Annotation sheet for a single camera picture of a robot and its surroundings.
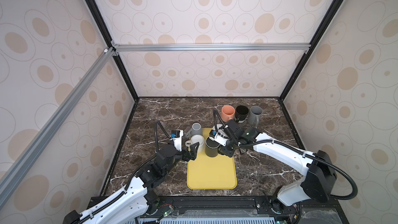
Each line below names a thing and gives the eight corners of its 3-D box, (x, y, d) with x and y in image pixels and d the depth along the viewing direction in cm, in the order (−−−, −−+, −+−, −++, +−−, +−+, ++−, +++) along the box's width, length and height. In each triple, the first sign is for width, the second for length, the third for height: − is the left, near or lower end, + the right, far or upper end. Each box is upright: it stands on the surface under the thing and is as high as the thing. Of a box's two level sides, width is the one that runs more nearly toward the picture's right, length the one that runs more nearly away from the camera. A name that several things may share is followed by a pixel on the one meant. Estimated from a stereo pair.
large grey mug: (245, 126, 106) (249, 116, 97) (248, 114, 112) (252, 104, 104) (256, 129, 104) (261, 119, 95) (258, 117, 111) (263, 107, 102)
